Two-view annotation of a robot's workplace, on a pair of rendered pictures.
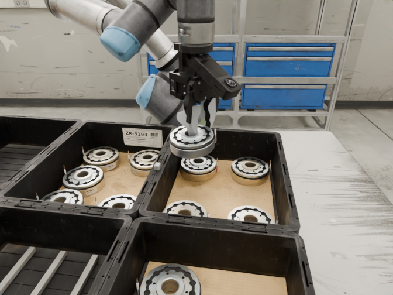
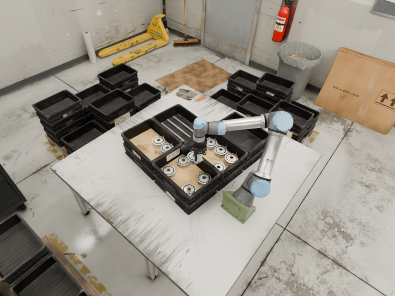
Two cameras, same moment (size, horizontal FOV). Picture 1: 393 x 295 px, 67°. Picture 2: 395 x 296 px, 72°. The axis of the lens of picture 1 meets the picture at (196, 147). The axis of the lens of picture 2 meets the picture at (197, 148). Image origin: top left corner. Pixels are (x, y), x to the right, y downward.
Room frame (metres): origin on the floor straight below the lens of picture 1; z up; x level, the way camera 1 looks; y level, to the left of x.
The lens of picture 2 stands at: (1.36, -1.01, 2.40)
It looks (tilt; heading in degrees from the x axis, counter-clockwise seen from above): 46 degrees down; 125
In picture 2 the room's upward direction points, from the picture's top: 4 degrees clockwise
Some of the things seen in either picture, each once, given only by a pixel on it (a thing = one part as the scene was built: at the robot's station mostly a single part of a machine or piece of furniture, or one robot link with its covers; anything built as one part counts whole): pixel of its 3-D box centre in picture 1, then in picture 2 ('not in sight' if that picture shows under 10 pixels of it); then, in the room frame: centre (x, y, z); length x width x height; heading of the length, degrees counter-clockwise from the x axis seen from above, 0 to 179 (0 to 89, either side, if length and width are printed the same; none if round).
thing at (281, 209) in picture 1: (222, 185); (186, 174); (0.60, -0.06, 0.87); 0.40 x 0.30 x 0.11; 172
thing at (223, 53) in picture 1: (190, 77); not in sight; (2.49, 0.05, 0.60); 0.72 x 0.03 x 0.56; 89
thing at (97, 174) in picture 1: (83, 176); (220, 150); (0.65, 0.30, 0.86); 0.10 x 0.10 x 0.01
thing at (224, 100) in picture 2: not in sight; (226, 106); (0.00, 1.50, 0.26); 0.40 x 0.30 x 0.23; 179
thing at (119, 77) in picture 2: not in sight; (120, 88); (-1.17, 0.77, 0.37); 0.40 x 0.30 x 0.45; 89
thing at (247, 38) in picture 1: (240, 38); not in sight; (2.51, -0.35, 0.91); 1.70 x 0.10 x 0.05; 89
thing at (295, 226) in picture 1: (223, 168); (186, 169); (0.60, -0.06, 0.92); 0.40 x 0.30 x 0.02; 172
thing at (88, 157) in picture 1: (101, 155); (231, 158); (0.76, 0.28, 0.86); 0.10 x 0.10 x 0.01
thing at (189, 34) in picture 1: (195, 33); (198, 136); (0.65, 0.00, 1.22); 0.08 x 0.08 x 0.05
